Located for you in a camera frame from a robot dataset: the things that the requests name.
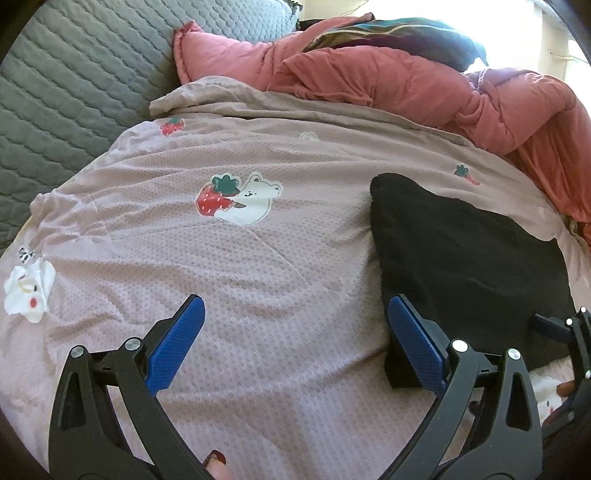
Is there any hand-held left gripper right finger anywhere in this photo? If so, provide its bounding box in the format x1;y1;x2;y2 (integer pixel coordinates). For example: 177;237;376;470
383;294;542;480

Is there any small white printed cloth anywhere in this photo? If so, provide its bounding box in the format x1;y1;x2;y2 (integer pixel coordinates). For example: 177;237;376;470
4;258;57;324

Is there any person's left hand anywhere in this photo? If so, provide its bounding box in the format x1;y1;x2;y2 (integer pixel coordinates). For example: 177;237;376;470
203;450;232;480

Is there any pink strawberry print blanket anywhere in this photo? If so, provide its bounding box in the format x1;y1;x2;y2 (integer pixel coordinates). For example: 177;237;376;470
0;76;591;480

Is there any grey quilted bed cover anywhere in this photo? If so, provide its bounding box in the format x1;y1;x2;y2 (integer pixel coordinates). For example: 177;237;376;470
0;0;185;259

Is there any black garment with orange cuffs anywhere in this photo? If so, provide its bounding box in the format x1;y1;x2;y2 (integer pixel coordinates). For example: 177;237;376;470
369;173;578;391

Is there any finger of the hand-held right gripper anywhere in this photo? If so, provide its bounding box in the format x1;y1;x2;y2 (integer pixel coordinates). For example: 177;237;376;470
529;313;574;343

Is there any dark teal striped pillow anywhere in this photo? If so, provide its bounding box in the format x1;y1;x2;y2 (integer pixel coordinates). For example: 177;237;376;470
300;17;490;72

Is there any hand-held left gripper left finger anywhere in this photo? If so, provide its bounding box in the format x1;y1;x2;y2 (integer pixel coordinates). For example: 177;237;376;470
48;294;218;480

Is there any pink ruffled pillow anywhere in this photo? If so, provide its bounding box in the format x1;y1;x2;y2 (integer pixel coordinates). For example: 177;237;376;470
173;21;324;90

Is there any pink comforter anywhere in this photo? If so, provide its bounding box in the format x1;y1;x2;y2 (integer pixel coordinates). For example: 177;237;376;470
268;18;591;245

